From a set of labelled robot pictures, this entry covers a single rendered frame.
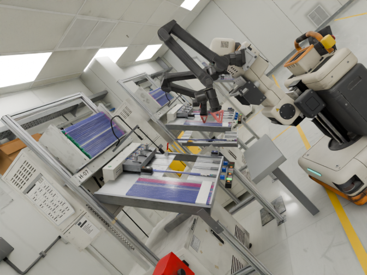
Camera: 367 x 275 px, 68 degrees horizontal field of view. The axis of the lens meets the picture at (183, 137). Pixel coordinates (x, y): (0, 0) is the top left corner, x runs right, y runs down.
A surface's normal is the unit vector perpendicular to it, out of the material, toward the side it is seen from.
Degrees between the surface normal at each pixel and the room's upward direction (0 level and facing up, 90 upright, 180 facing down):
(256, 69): 90
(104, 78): 90
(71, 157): 90
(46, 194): 89
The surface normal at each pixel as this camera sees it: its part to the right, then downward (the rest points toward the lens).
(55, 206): -0.18, 0.36
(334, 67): 0.00, 0.11
